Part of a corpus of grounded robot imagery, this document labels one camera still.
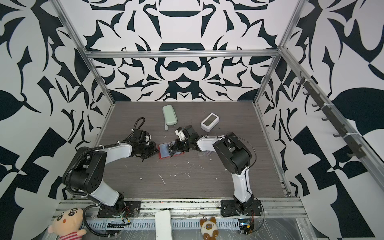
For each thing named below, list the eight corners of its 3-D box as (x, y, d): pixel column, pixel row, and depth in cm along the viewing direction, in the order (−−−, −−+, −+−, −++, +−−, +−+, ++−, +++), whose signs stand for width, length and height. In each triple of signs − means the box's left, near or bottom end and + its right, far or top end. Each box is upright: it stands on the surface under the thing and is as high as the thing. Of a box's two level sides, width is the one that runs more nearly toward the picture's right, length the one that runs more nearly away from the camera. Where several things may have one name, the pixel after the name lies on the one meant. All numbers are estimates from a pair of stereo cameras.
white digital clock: (199, 127, 107) (200, 123, 104) (211, 115, 114) (211, 111, 111) (208, 133, 104) (209, 129, 101) (219, 120, 111) (220, 116, 108)
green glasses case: (165, 130, 105) (165, 127, 103) (162, 109, 118) (161, 105, 115) (178, 127, 107) (178, 124, 104) (173, 107, 120) (173, 103, 117)
